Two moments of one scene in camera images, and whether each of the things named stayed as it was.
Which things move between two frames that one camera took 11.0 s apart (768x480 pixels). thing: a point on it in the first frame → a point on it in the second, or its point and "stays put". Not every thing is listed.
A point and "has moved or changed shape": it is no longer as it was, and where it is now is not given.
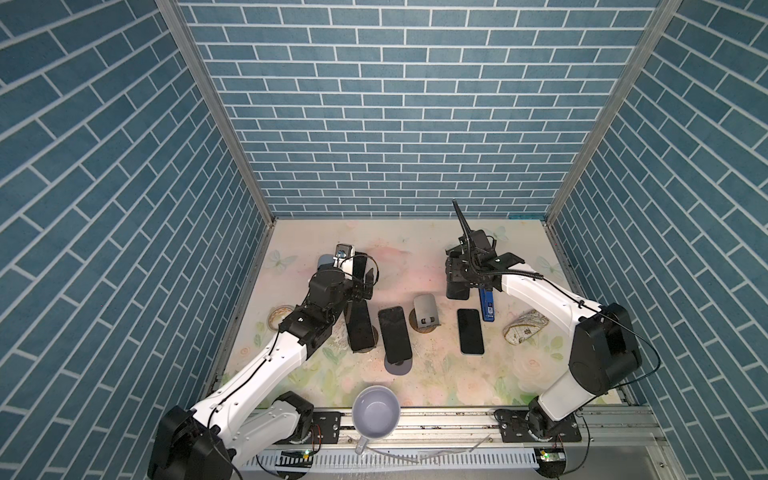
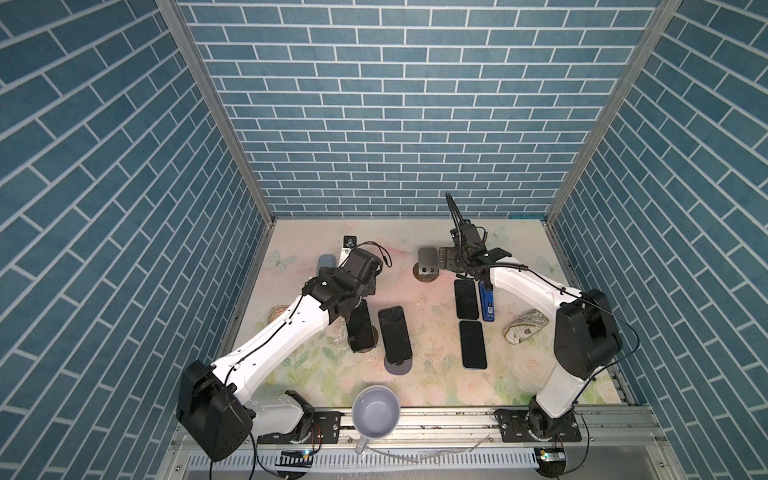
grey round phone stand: [397, 370] stays put
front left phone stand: [366, 350] stays put
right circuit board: [551, 455] stays put
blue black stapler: [487, 305] stays put
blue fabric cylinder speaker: [326, 262] stays put
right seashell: [525, 327] stays put
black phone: [470, 332] has moved or changed shape
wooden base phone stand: [423, 318] → [427, 268]
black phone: [457, 290] has moved or changed shape
